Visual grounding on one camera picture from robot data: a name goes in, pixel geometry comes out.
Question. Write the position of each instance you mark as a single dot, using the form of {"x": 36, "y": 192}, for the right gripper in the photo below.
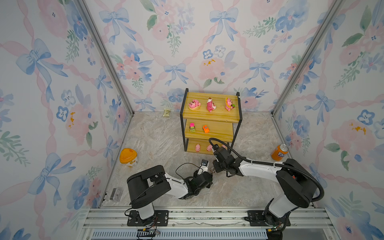
{"x": 214, "y": 164}

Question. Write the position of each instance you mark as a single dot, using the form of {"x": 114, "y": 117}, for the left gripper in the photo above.
{"x": 211, "y": 177}

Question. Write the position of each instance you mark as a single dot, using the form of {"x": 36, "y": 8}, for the orange toy truck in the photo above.
{"x": 206, "y": 129}

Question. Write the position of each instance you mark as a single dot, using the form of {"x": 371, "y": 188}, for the pink green toy car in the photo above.
{"x": 192, "y": 127}

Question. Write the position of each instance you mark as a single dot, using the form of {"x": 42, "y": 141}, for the pink bear sunflower toy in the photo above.
{"x": 229, "y": 104}

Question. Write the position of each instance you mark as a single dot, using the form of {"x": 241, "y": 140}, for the pink bear cream toy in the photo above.
{"x": 211, "y": 105}

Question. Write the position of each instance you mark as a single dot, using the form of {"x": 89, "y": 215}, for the pink bear donut toy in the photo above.
{"x": 194, "y": 105}

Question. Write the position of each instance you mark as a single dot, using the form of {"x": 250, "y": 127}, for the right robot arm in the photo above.
{"x": 298, "y": 186}

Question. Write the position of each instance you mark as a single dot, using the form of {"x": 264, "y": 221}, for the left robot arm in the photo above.
{"x": 147, "y": 186}

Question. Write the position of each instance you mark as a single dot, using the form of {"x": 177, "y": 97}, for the wooden three-tier shelf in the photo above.
{"x": 223, "y": 125}

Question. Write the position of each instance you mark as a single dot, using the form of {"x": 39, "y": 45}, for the orange soda can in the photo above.
{"x": 280, "y": 152}

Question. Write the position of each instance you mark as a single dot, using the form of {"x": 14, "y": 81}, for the small green packet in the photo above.
{"x": 166, "y": 112}

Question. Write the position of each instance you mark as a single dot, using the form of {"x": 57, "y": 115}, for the orange lid plastic jar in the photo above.
{"x": 129, "y": 157}

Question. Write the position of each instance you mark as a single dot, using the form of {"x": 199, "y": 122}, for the grey small box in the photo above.
{"x": 116, "y": 194}

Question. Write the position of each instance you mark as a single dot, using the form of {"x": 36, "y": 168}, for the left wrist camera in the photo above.
{"x": 203, "y": 167}

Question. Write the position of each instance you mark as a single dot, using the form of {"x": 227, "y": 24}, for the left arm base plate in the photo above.
{"x": 159, "y": 219}

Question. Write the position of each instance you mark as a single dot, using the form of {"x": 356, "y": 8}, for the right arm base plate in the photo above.
{"x": 257, "y": 218}

